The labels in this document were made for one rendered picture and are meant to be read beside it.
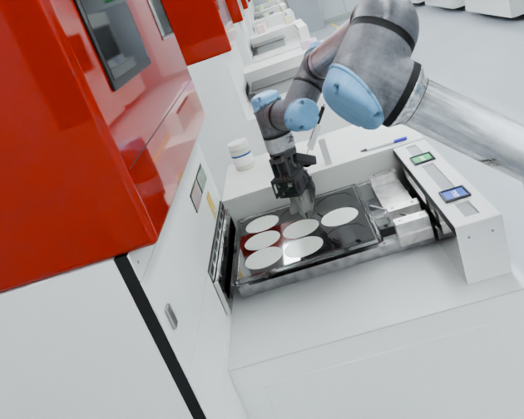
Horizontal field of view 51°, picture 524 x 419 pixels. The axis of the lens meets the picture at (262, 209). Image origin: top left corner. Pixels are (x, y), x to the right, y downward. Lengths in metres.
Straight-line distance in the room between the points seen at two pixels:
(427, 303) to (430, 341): 0.08
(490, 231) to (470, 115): 0.31
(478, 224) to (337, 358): 0.40
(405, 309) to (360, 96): 0.50
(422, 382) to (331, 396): 0.19
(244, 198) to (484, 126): 0.88
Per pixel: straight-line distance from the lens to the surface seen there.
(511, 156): 0.99
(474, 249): 1.20
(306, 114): 1.27
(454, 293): 1.22
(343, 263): 1.38
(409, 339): 1.20
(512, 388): 1.35
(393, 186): 1.61
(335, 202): 1.56
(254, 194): 1.65
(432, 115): 0.94
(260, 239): 1.49
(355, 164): 1.65
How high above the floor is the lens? 1.52
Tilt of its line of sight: 22 degrees down
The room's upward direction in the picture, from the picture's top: 20 degrees counter-clockwise
